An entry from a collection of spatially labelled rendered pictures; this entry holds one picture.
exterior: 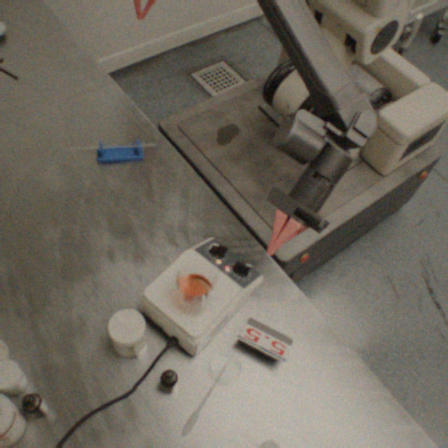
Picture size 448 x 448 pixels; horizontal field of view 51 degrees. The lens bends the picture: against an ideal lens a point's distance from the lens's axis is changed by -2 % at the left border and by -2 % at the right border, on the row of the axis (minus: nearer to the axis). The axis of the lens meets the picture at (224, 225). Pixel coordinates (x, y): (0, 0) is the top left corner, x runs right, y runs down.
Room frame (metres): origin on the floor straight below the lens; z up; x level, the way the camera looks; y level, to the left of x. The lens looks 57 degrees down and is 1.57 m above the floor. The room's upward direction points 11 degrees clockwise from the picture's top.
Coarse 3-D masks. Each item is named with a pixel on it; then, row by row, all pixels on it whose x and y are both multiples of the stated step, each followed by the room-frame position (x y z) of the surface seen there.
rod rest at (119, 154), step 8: (104, 152) 0.66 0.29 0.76; (112, 152) 0.67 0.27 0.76; (120, 152) 0.67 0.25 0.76; (128, 152) 0.67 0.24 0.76; (136, 152) 0.68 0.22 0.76; (104, 160) 0.64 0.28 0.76; (112, 160) 0.65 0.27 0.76; (120, 160) 0.65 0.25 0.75; (128, 160) 0.66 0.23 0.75; (136, 160) 0.66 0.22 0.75
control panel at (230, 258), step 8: (216, 240) 0.48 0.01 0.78; (200, 248) 0.44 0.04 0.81; (208, 248) 0.45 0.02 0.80; (208, 256) 0.43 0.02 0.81; (224, 256) 0.44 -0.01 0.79; (232, 256) 0.45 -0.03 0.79; (216, 264) 0.41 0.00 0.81; (224, 264) 0.42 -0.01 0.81; (232, 264) 0.43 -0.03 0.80; (224, 272) 0.40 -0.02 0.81; (232, 272) 0.40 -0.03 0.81; (256, 272) 0.43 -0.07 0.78; (240, 280) 0.39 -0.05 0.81; (248, 280) 0.40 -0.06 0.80
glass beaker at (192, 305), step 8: (184, 264) 0.35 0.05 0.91; (192, 264) 0.35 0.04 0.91; (200, 264) 0.35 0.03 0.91; (208, 264) 0.35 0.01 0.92; (176, 272) 0.33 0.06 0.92; (184, 272) 0.35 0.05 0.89; (192, 272) 0.35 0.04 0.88; (200, 272) 0.35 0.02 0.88; (208, 272) 0.35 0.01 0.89; (216, 272) 0.34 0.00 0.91; (176, 280) 0.32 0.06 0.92; (216, 280) 0.33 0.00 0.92; (176, 288) 0.31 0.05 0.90; (176, 296) 0.31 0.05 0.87; (184, 296) 0.30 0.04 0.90; (192, 296) 0.30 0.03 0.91; (200, 296) 0.30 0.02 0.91; (208, 296) 0.31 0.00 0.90; (176, 304) 0.31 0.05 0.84; (184, 304) 0.30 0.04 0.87; (192, 304) 0.30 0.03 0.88; (200, 304) 0.30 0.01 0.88; (208, 304) 0.31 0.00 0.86; (184, 312) 0.30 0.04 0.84; (192, 312) 0.30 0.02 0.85; (200, 312) 0.30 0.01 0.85
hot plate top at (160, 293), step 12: (192, 252) 0.41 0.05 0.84; (180, 264) 0.38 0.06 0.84; (168, 276) 0.36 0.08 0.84; (156, 288) 0.33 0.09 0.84; (168, 288) 0.34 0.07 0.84; (216, 288) 0.35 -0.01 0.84; (228, 288) 0.36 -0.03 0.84; (156, 300) 0.31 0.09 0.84; (168, 300) 0.32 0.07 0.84; (216, 300) 0.33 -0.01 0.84; (228, 300) 0.34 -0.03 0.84; (168, 312) 0.29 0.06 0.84; (180, 312) 0.30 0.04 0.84; (204, 312) 0.31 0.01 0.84; (216, 312) 0.31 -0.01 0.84; (180, 324) 0.28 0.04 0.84; (192, 324) 0.28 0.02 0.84; (204, 324) 0.29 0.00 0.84; (192, 336) 0.26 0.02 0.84
